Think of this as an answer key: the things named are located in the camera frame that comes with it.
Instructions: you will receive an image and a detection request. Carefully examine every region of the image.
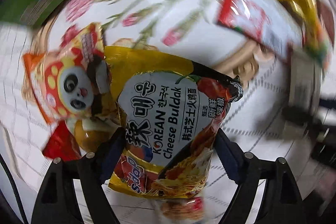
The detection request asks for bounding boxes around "small red snack packet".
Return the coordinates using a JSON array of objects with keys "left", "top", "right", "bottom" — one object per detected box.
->
[{"left": 42, "top": 121, "right": 81, "bottom": 161}]

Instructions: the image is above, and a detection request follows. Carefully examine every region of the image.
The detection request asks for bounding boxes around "red white snack packet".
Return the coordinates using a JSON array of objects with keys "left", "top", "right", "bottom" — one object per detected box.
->
[{"left": 218, "top": 0, "right": 303, "bottom": 60}]

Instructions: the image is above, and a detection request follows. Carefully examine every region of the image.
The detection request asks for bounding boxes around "white floral quilted bedspread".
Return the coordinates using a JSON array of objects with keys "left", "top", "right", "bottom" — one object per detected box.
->
[{"left": 1, "top": 0, "right": 335, "bottom": 223}]

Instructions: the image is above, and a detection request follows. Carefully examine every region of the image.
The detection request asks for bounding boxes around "yellow snack packet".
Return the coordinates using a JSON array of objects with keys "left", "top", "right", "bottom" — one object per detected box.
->
[{"left": 278, "top": 0, "right": 332, "bottom": 69}]

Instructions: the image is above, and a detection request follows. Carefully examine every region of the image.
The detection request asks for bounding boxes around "orange panda snack packet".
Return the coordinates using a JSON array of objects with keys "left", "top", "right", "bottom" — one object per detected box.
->
[{"left": 23, "top": 22, "right": 116, "bottom": 124}]

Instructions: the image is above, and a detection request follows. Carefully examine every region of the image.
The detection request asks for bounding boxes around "yellow Korean cheese noodle packet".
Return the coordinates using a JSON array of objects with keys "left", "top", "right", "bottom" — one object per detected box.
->
[{"left": 105, "top": 46, "right": 243, "bottom": 198}]

